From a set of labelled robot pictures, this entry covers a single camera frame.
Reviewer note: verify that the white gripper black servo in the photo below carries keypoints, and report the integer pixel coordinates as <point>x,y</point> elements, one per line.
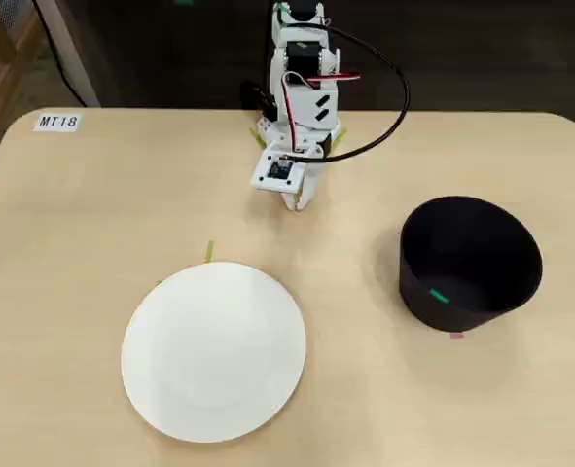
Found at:
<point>301,196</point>

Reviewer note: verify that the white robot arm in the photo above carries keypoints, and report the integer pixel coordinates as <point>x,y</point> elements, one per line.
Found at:
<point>311,104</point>

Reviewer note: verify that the white paper plate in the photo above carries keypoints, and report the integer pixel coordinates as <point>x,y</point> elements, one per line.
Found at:
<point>214,355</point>

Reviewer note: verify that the white MT18 label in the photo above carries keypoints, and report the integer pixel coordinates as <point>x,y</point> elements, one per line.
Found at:
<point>57,121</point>

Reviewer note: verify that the black table clamp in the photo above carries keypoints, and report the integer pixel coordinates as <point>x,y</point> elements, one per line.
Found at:
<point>258,97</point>

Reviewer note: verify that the green tape band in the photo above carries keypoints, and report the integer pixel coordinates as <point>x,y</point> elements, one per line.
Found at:
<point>282,7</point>

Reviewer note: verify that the white pole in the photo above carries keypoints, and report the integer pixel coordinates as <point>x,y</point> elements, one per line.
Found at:
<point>68,48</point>

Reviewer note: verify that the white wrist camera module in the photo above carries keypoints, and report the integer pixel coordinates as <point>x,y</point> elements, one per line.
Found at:
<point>277,170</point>

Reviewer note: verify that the pink tape piece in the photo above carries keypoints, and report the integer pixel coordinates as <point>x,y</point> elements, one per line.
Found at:
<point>457,335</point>

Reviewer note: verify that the black round bin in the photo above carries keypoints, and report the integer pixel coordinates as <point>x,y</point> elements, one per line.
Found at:
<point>462,318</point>

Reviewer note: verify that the white perforated base plate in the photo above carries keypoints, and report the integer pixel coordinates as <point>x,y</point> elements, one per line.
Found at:
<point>266,127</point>

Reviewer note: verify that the green cube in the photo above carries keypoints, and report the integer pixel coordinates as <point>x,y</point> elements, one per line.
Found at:
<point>439,295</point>

